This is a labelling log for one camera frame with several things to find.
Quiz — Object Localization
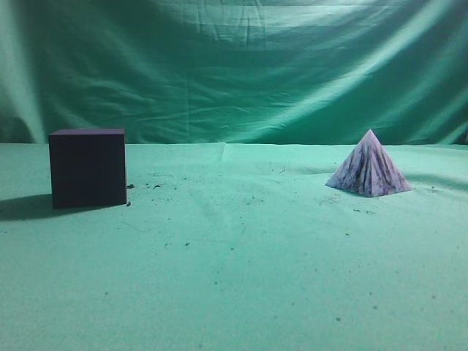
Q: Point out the white purple marbled square pyramid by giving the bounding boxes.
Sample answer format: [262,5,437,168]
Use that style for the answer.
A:
[325,130,412,197]

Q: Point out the dark purple cube block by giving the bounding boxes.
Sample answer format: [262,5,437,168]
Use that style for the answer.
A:
[48,128,127,208]

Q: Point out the green table cloth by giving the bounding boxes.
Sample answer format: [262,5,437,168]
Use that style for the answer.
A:
[1,143,467,350]

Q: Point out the green fabric backdrop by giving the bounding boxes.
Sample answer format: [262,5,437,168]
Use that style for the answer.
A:
[1,1,467,145]

